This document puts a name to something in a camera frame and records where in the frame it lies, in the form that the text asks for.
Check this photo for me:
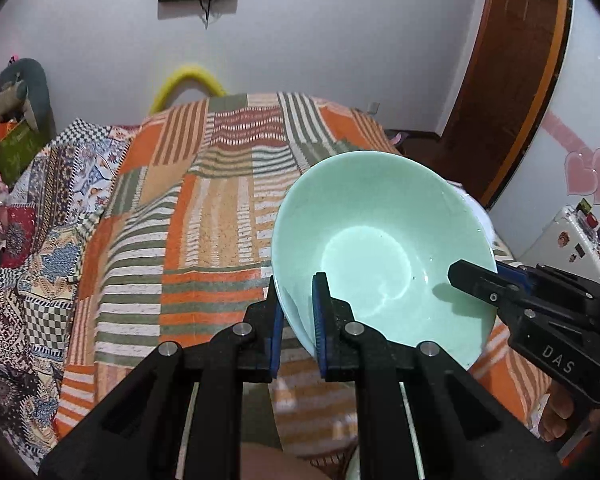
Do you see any green bowl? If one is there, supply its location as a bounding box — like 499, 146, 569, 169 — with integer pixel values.
271, 151, 496, 368

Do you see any mint green plate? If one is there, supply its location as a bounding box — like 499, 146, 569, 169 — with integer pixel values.
344, 445, 361, 480

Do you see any right hand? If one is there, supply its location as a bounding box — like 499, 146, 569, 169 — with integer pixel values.
538, 382, 574, 442

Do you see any left hand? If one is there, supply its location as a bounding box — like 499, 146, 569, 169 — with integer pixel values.
240, 443, 328, 480

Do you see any white suitcase with stickers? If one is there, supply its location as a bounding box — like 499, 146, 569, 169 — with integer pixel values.
519, 198, 600, 283

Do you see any orange striped patchwork blanket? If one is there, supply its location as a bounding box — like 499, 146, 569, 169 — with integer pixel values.
53, 93, 550, 478

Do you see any patterned patchwork quilt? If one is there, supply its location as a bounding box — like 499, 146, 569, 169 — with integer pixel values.
0, 119, 140, 470

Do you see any brown wooden door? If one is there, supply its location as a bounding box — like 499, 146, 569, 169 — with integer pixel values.
436, 0, 572, 207

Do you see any green gift box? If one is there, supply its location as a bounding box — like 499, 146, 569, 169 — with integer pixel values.
0, 120, 50, 185

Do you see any grey plush toy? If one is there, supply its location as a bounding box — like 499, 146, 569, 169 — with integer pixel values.
0, 58, 50, 131

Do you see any pink heart wall sticker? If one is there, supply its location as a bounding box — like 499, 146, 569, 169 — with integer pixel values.
564, 148, 600, 205

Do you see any yellow plush ring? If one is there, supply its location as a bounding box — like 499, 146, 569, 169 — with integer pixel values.
148, 63, 229, 115

